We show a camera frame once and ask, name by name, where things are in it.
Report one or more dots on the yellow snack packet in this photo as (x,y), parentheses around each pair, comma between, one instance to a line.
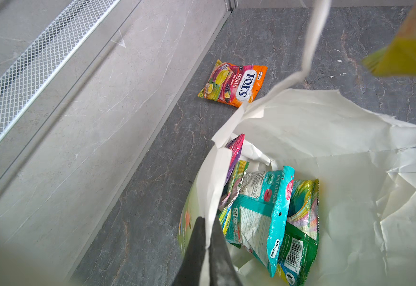
(399,58)

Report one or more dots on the floral white paper bag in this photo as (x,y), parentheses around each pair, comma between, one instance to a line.
(366,165)

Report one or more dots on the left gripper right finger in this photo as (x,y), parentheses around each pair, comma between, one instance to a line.
(221,269)

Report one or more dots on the teal mint candy packet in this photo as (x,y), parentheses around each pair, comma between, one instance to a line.
(259,214)

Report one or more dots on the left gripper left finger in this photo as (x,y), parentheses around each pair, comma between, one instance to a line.
(190,271)

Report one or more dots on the magenta purple candy packet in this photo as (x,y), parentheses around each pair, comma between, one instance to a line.
(234,145)

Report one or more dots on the orange Fox's fruits candy bag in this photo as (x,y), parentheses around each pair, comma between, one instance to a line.
(233,85)

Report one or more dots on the green yellow striped candy packet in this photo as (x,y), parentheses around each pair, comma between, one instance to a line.
(230,193)

